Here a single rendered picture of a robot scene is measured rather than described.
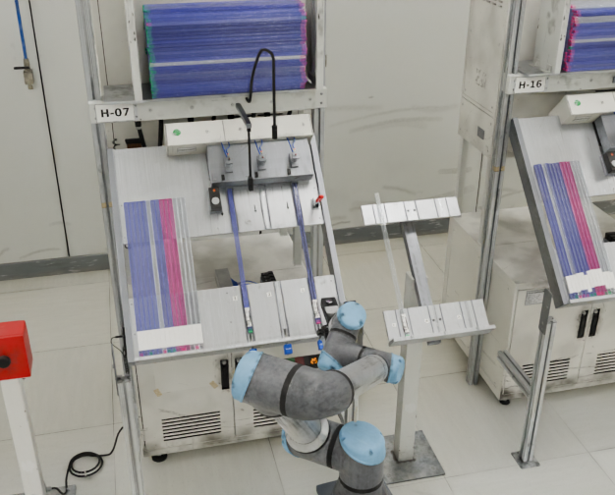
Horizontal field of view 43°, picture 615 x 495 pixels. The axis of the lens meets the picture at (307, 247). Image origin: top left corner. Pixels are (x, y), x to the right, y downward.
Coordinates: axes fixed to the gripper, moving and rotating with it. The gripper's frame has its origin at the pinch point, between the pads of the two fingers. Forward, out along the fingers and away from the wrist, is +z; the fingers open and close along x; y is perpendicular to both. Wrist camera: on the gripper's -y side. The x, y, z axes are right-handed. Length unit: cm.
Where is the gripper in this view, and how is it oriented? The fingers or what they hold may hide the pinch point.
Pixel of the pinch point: (326, 337)
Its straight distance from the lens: 239.5
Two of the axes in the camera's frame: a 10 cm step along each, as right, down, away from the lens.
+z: -1.7, 3.4, 9.3
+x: 9.7, -1.0, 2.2
